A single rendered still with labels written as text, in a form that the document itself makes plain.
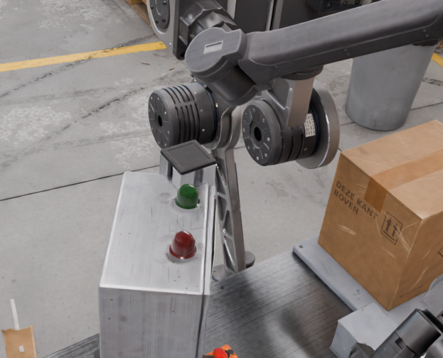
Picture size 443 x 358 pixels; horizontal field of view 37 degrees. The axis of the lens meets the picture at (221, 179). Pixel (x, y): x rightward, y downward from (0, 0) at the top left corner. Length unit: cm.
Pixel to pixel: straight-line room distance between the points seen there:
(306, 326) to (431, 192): 38
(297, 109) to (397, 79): 217
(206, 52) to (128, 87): 278
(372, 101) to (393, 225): 223
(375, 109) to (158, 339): 303
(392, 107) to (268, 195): 92
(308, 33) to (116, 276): 46
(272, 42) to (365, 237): 63
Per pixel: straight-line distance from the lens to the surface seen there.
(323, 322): 145
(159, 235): 64
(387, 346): 109
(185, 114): 180
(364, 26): 88
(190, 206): 66
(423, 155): 148
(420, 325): 107
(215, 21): 103
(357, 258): 149
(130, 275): 60
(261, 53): 93
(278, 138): 135
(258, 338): 140
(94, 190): 300
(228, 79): 97
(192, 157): 70
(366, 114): 361
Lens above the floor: 192
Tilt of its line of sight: 38 degrees down
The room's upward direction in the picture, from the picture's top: 7 degrees clockwise
